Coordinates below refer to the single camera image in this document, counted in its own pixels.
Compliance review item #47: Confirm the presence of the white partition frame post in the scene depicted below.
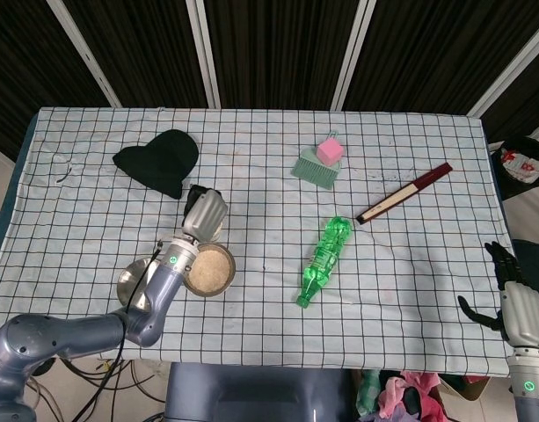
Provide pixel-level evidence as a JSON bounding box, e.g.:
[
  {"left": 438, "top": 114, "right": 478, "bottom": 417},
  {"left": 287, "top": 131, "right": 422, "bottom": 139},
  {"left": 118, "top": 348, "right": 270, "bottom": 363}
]
[
  {"left": 184, "top": 0, "right": 222, "bottom": 110},
  {"left": 466, "top": 17, "right": 539, "bottom": 120},
  {"left": 44, "top": 0, "right": 123, "bottom": 108},
  {"left": 329, "top": 0, "right": 378, "bottom": 112}
]

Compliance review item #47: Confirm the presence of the empty steel plate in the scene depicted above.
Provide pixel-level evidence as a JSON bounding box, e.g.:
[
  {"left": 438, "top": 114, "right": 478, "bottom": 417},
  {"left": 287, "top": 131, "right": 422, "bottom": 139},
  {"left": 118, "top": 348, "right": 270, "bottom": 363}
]
[{"left": 117, "top": 258, "right": 164, "bottom": 309}]

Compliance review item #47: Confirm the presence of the green plastic bottle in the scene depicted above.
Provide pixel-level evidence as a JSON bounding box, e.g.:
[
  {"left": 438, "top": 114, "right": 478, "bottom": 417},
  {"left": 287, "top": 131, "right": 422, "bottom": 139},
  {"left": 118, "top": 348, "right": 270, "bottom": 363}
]
[{"left": 295, "top": 215, "right": 355, "bottom": 309}]

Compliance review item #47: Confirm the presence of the black bag with red print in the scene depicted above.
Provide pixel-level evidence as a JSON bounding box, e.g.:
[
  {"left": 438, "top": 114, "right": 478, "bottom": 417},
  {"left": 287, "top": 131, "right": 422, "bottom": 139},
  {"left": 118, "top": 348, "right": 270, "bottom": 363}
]
[{"left": 488, "top": 135, "right": 539, "bottom": 201}]

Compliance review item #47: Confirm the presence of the colourful clothes pile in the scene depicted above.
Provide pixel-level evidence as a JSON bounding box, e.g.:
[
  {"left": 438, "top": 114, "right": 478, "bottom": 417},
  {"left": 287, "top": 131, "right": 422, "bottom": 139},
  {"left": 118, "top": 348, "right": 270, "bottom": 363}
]
[{"left": 355, "top": 368, "right": 448, "bottom": 422}]

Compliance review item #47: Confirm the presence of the black knit beanie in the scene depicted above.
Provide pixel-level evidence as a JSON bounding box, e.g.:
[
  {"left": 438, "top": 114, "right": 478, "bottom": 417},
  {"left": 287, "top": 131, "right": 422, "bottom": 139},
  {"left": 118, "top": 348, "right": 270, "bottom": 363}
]
[{"left": 112, "top": 128, "right": 200, "bottom": 201}]

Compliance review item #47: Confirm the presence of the dark red folded fan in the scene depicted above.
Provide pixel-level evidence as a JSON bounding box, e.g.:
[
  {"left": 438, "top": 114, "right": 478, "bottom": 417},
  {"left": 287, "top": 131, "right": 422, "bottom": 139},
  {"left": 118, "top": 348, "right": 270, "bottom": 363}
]
[{"left": 354, "top": 162, "right": 455, "bottom": 226}]

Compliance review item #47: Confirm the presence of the blue checkered tablecloth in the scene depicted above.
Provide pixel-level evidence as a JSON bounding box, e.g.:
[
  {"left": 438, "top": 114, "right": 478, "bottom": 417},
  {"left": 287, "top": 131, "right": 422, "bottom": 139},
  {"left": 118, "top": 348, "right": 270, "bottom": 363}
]
[{"left": 0, "top": 106, "right": 535, "bottom": 378}]

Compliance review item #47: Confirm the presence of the pink cube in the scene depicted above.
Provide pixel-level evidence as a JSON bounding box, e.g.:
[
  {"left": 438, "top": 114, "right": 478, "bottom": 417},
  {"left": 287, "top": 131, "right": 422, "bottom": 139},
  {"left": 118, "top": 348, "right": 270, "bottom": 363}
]
[{"left": 316, "top": 138, "right": 346, "bottom": 168}]

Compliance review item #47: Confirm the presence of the brown cardboard box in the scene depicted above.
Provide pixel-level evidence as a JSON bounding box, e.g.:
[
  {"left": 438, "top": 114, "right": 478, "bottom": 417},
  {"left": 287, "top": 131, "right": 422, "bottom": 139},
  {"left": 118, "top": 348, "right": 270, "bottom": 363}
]
[{"left": 440, "top": 373, "right": 492, "bottom": 403}]

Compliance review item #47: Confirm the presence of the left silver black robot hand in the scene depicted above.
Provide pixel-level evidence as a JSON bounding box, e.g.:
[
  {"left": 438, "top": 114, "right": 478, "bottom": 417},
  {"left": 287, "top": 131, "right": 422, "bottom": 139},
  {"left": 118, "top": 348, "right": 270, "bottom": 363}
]
[{"left": 181, "top": 184, "right": 229, "bottom": 244}]

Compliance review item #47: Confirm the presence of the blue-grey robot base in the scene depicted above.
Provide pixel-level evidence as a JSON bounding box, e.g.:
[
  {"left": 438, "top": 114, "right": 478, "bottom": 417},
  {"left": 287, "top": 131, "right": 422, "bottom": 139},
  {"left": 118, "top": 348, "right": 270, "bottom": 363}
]
[{"left": 164, "top": 361, "right": 356, "bottom": 422}]

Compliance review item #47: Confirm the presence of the steel bowl holding rice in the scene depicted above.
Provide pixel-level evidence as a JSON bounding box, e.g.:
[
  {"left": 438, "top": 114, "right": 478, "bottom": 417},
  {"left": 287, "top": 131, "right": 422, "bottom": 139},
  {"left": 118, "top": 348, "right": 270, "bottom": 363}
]
[{"left": 182, "top": 244, "right": 237, "bottom": 299}]

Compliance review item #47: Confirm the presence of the black chair seat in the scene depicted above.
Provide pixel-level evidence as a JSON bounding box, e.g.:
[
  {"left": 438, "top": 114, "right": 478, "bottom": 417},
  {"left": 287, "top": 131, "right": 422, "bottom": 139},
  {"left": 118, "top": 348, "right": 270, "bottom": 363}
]
[{"left": 513, "top": 239, "right": 539, "bottom": 295}]

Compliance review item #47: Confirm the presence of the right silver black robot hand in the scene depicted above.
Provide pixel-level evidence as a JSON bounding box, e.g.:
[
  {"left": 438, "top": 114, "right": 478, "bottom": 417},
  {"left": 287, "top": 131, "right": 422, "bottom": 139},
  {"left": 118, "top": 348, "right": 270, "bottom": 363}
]
[{"left": 457, "top": 240, "right": 539, "bottom": 349}]

